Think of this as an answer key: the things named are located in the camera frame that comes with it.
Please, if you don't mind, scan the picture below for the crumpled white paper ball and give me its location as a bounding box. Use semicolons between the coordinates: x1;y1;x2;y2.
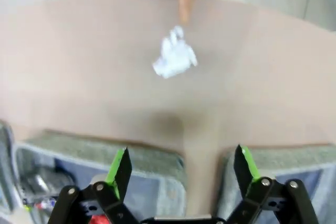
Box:
152;25;199;80

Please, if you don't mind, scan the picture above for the red drink can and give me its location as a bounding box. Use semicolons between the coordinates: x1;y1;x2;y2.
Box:
89;213;110;224

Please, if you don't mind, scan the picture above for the grey fabric basket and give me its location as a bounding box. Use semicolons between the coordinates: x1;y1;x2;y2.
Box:
217;142;336;224
0;119;187;224

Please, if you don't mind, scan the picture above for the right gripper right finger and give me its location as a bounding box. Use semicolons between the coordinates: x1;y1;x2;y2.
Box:
225;144;320;224

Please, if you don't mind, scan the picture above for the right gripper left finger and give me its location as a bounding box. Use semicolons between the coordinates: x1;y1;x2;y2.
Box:
52;146;140;224

